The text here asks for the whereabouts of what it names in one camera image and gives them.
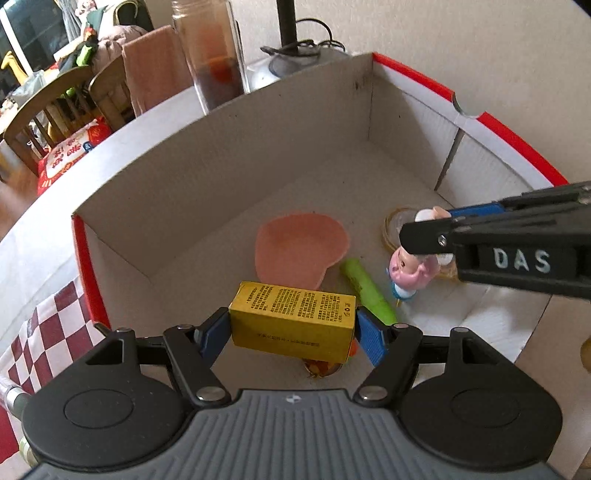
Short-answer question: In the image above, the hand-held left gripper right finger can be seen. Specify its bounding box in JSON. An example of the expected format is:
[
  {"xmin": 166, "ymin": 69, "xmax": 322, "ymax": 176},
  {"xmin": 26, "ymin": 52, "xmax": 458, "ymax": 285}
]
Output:
[{"xmin": 353, "ymin": 307, "xmax": 513, "ymax": 409}]

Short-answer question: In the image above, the black lamp cable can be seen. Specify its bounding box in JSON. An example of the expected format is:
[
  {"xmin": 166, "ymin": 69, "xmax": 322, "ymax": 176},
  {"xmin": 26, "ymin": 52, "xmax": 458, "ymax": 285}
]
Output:
[{"xmin": 295, "ymin": 18, "xmax": 348, "ymax": 54}]

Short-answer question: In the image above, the metal keyring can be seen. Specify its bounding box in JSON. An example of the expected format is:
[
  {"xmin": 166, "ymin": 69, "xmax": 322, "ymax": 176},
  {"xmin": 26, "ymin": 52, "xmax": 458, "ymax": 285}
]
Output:
[{"xmin": 381, "ymin": 206, "xmax": 419, "ymax": 254}]

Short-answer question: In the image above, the glass balcony door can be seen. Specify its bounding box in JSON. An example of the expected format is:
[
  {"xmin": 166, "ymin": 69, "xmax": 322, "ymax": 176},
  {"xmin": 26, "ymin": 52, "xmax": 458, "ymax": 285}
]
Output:
[{"xmin": 0, "ymin": 0, "xmax": 70, "ymax": 75}]

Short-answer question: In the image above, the green marker pen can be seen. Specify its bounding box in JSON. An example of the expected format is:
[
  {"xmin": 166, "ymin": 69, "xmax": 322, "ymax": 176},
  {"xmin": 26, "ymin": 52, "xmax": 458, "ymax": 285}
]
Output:
[{"xmin": 340, "ymin": 258, "xmax": 398, "ymax": 325}]

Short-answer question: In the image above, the glass tumbler with drink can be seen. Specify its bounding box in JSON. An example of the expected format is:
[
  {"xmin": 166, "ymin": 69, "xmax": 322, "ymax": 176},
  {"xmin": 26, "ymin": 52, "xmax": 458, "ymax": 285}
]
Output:
[{"xmin": 171, "ymin": 0, "xmax": 250, "ymax": 114}]

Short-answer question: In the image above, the sofa with cushions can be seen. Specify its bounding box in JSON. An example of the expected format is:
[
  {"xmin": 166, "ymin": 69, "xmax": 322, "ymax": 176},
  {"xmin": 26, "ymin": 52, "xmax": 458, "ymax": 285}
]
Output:
[{"xmin": 55, "ymin": 0, "xmax": 155, "ymax": 75}]

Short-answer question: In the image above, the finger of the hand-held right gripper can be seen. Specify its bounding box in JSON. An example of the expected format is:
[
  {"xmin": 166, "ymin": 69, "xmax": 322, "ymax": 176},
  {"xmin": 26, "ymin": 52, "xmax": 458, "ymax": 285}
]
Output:
[
  {"xmin": 399, "ymin": 210, "xmax": 591, "ymax": 256},
  {"xmin": 447, "ymin": 182, "xmax": 591, "ymax": 219}
]

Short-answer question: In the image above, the bright green garment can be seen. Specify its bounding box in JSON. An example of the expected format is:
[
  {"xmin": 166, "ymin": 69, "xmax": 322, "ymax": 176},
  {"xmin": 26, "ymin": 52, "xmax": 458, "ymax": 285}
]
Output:
[{"xmin": 76, "ymin": 41, "xmax": 100, "ymax": 65}]

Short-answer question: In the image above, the yellow giraffe toy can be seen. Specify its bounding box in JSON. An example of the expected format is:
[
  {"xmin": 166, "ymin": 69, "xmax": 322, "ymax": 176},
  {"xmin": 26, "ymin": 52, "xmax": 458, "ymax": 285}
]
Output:
[{"xmin": 0, "ymin": 51, "xmax": 28, "ymax": 86}]

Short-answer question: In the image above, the red cardboard box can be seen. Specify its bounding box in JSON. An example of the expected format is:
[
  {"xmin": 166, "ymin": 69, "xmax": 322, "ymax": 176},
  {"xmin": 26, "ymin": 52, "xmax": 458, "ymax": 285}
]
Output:
[{"xmin": 71, "ymin": 52, "xmax": 571, "ymax": 384}]

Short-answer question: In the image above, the pink towel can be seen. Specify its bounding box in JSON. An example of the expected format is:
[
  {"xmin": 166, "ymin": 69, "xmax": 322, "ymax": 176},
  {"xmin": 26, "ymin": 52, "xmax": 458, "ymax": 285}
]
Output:
[{"xmin": 122, "ymin": 25, "xmax": 195, "ymax": 118}]

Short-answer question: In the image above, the red printed bag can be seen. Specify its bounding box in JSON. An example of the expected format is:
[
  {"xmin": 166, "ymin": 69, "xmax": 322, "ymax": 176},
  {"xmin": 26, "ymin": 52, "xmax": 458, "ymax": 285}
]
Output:
[{"xmin": 36, "ymin": 117, "xmax": 114, "ymax": 197}]

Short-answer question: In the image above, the pink pig figurine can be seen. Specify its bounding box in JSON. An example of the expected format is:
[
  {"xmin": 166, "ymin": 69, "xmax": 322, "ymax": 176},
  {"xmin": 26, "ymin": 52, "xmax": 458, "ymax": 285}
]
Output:
[{"xmin": 388, "ymin": 206, "xmax": 455, "ymax": 303}]

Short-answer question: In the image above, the small yellow carton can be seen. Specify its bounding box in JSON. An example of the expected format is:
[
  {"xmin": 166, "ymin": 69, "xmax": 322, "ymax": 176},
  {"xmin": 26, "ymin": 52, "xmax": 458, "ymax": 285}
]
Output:
[{"xmin": 228, "ymin": 281, "xmax": 357, "ymax": 363}]

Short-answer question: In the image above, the grey desk lamp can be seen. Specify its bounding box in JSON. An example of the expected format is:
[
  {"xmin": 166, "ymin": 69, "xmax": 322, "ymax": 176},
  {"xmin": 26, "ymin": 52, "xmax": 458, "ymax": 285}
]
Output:
[{"xmin": 247, "ymin": 0, "xmax": 349, "ymax": 90}]

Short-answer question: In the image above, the pink heart-shaped dish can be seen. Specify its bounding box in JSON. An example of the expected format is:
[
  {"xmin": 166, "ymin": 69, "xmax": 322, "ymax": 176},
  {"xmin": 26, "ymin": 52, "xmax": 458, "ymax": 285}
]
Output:
[{"xmin": 255, "ymin": 212, "xmax": 349, "ymax": 291}]

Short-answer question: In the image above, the grey quilted coat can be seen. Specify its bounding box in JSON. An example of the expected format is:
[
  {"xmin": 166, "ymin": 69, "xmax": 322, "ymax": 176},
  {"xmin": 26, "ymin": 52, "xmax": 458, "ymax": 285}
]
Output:
[{"xmin": 92, "ymin": 23, "xmax": 148, "ymax": 58}]

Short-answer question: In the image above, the clear jar with green lid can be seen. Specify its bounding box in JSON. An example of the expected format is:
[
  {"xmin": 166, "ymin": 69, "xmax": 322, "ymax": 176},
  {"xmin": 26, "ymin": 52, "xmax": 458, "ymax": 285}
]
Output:
[{"xmin": 18, "ymin": 436, "xmax": 38, "ymax": 467}]

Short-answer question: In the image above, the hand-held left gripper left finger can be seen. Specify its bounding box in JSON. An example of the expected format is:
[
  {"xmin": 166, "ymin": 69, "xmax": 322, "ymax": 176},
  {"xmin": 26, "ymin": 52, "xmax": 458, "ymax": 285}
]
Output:
[{"xmin": 85, "ymin": 308, "xmax": 232, "ymax": 408}]

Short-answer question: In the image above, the silver tube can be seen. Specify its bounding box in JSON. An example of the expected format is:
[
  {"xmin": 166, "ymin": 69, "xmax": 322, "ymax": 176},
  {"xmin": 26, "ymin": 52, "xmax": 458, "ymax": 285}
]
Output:
[{"xmin": 0, "ymin": 376, "xmax": 33, "ymax": 411}]

